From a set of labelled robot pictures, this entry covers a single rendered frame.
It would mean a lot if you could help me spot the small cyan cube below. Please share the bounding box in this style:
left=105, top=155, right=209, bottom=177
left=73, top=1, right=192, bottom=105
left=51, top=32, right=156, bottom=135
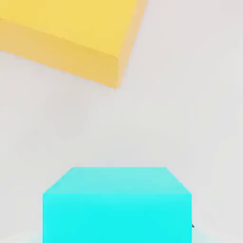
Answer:
left=42, top=166, right=193, bottom=243

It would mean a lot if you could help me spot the large yellow box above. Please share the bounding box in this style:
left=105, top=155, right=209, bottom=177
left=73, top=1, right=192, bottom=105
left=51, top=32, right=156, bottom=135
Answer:
left=0, top=0, right=149, bottom=90

